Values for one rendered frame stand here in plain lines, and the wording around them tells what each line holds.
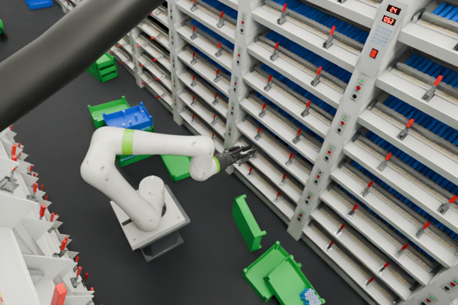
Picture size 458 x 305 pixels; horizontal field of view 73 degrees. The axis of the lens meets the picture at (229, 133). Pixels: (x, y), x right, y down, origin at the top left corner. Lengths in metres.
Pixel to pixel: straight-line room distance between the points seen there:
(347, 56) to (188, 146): 0.77
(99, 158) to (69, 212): 1.10
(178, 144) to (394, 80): 0.91
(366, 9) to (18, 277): 1.24
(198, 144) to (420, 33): 0.93
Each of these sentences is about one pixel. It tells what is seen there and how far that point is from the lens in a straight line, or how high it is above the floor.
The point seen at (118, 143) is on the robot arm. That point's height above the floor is 0.91.
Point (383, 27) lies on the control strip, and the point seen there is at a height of 1.47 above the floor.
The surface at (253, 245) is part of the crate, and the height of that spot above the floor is 0.10.
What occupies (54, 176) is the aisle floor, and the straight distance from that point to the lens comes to 2.62.
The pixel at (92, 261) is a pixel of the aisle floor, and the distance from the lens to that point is 2.16.
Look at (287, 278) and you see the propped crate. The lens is 2.01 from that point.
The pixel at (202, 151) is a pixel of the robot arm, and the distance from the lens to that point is 1.38.
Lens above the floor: 1.89
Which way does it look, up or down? 43 degrees down
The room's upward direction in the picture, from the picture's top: 7 degrees clockwise
